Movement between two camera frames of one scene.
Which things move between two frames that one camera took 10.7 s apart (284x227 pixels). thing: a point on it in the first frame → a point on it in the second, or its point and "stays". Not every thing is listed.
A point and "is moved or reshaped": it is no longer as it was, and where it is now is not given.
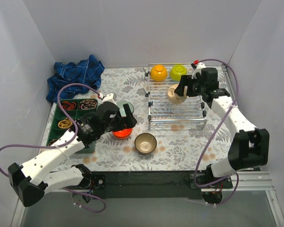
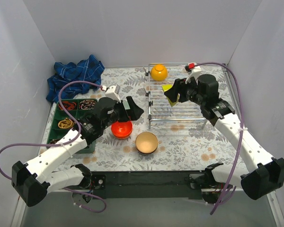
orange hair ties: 68,106 stays
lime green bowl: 177,71 → 165,87
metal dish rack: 161,109 stays
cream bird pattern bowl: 173,97 is moved or reshaped
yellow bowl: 158,72 stays
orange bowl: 122,134 stays
